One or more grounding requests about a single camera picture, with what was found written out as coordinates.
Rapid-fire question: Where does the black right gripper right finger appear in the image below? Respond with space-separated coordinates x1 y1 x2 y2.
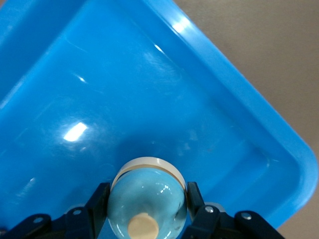
181 181 285 239

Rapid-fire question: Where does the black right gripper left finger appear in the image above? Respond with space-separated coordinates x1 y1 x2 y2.
0 182 111 239

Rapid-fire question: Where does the blue bell with cream button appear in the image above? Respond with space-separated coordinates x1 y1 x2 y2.
107 156 188 239

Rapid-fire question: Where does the blue plastic tray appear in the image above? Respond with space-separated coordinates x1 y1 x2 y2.
0 0 319 239

